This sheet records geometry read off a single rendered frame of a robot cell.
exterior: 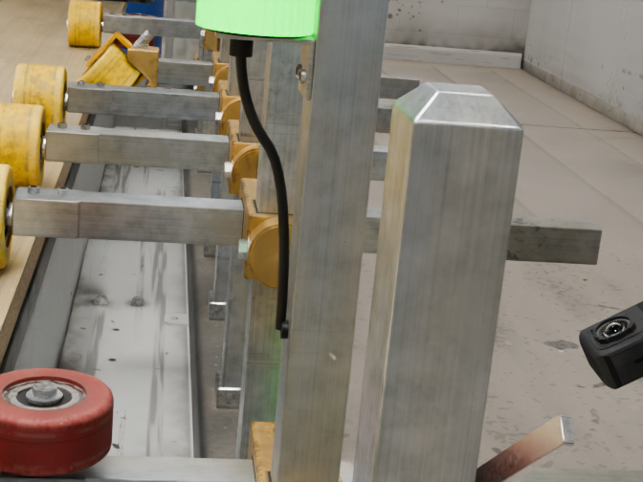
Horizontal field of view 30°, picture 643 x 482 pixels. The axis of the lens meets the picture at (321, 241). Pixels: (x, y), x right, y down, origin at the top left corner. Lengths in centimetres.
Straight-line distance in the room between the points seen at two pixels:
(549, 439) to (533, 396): 264
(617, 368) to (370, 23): 26
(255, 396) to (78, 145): 35
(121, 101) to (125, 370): 33
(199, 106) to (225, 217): 50
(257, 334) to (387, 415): 53
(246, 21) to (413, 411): 26
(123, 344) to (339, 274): 95
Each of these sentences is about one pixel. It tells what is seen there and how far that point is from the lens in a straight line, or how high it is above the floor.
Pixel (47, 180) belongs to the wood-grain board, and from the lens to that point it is 123.
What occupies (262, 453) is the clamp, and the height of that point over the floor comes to 87.
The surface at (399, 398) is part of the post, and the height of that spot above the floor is 105.
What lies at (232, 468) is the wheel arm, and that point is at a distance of 74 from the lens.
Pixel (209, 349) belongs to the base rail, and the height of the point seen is 70.
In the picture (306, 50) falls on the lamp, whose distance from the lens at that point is 62.
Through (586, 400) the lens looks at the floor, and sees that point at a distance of 321.
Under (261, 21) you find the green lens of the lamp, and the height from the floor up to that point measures 114.
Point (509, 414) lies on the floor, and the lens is 305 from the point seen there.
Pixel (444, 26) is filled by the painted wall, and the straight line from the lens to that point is 948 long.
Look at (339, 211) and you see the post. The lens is 63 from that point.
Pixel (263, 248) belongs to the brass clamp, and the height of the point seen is 95.
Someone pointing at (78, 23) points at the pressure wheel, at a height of 95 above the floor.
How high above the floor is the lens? 120
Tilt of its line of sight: 16 degrees down
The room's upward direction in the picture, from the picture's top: 5 degrees clockwise
